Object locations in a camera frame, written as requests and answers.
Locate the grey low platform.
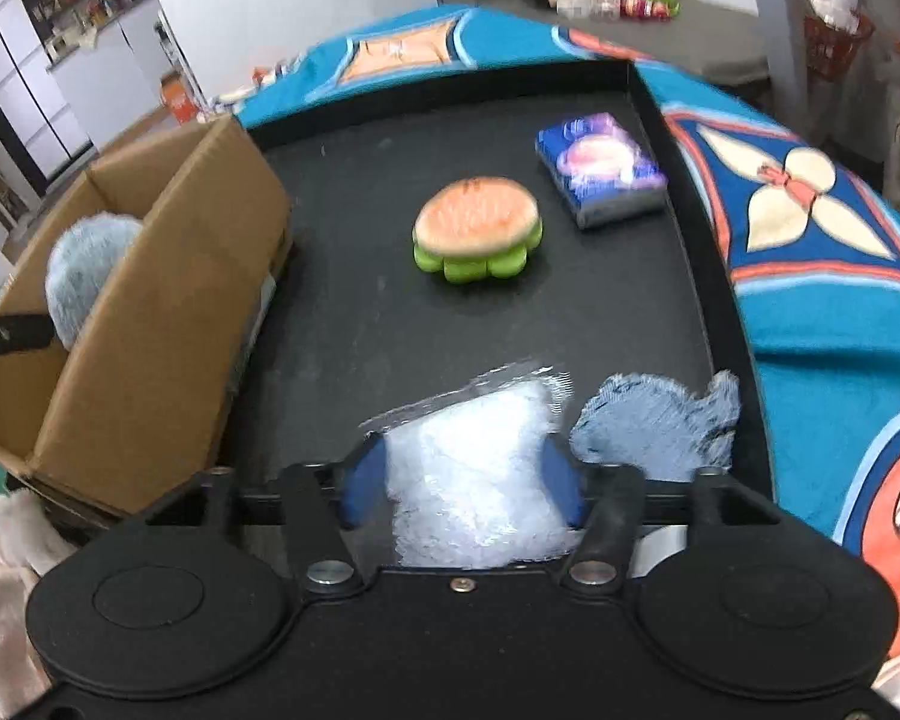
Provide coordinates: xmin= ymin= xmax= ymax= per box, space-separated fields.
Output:
xmin=484 ymin=0 xmax=770 ymax=88

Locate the black tray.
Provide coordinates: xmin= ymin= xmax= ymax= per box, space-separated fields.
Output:
xmin=221 ymin=60 xmax=779 ymax=528

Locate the small blue fluffy cloth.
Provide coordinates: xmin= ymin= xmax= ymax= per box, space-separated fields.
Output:
xmin=569 ymin=371 xmax=741 ymax=483

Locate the white kitchen cabinet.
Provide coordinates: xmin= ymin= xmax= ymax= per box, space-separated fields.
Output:
xmin=22 ymin=0 xmax=170 ymax=149

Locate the brown cardboard box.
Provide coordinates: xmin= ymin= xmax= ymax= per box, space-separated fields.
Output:
xmin=0 ymin=115 xmax=290 ymax=517

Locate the blue patterned blanket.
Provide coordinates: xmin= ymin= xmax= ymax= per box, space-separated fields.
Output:
xmin=215 ymin=5 xmax=900 ymax=662

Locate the blue tissue pack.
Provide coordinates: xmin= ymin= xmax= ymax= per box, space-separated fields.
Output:
xmin=535 ymin=112 xmax=668 ymax=229

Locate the white fleece cloth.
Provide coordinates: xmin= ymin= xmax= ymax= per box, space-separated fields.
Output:
xmin=0 ymin=489 xmax=74 ymax=718

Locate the grey plush toy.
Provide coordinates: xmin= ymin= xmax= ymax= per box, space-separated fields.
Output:
xmin=45 ymin=213 xmax=142 ymax=349

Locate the white bead bag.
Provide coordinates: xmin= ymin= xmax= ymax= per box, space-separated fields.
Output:
xmin=362 ymin=361 xmax=578 ymax=571

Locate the grey side table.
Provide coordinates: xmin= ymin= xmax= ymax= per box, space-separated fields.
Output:
xmin=756 ymin=0 xmax=809 ymax=137

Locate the burger squishy toy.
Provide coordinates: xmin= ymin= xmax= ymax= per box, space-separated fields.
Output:
xmin=413 ymin=177 xmax=544 ymax=284

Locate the red basket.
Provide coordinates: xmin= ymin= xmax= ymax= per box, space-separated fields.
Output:
xmin=803 ymin=0 xmax=875 ymax=82

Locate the orange cardboard carton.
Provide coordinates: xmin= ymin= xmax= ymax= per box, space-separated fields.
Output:
xmin=160 ymin=70 xmax=199 ymax=124

